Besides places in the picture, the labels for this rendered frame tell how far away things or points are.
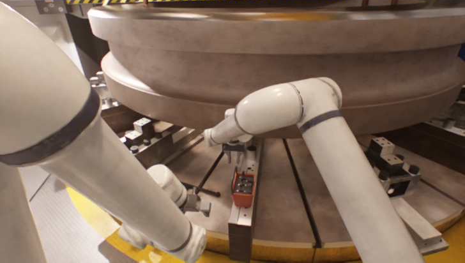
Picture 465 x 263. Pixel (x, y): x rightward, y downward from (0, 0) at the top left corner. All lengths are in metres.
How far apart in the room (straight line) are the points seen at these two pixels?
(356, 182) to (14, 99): 0.60
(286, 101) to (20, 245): 0.56
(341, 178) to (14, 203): 0.61
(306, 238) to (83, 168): 1.80
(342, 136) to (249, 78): 1.31
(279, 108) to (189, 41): 1.28
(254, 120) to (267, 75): 1.24
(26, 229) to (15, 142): 0.23
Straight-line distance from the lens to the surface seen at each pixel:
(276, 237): 1.96
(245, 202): 1.56
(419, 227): 2.18
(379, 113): 2.15
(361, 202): 0.62
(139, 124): 2.34
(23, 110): 0.27
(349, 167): 0.62
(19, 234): 0.49
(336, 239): 2.06
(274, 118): 0.61
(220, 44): 1.70
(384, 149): 2.17
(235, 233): 1.60
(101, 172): 0.35
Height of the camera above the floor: 1.90
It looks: 28 degrees down
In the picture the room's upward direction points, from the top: 1 degrees counter-clockwise
